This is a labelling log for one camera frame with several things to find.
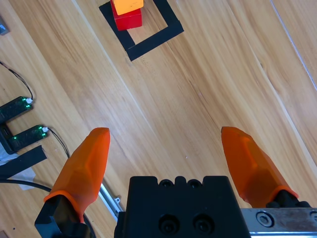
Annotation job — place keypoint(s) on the yellow wooden block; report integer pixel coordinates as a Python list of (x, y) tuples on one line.
[(126, 6)]

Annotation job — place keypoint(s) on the black tape strip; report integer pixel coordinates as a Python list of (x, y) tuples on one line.
[(24, 161)]

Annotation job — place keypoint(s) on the red wooden block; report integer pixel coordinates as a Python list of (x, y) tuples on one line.
[(128, 22)]

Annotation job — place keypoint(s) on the black USB dongle green lights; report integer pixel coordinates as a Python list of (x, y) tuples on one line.
[(15, 109), (27, 137)]

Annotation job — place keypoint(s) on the silver aluminium rail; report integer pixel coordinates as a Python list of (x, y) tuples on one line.
[(111, 200)]

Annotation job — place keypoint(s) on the black tape square outline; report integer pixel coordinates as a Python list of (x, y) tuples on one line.
[(153, 42)]

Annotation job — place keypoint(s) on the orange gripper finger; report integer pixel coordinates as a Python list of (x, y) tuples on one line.
[(252, 168), (81, 168)]

